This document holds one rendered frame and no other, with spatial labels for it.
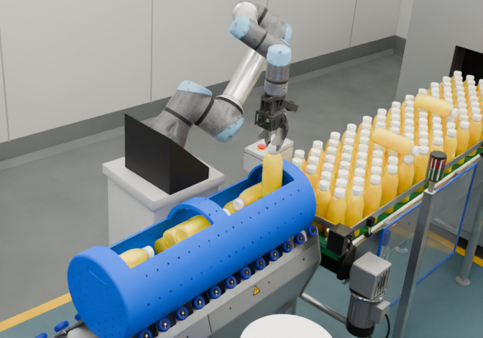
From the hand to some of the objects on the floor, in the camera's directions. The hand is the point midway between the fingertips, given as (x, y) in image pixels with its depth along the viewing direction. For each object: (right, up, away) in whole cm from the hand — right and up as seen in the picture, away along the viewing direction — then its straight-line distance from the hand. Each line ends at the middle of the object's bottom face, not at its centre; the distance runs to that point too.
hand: (274, 144), depth 252 cm
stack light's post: (+53, -114, +80) cm, 149 cm away
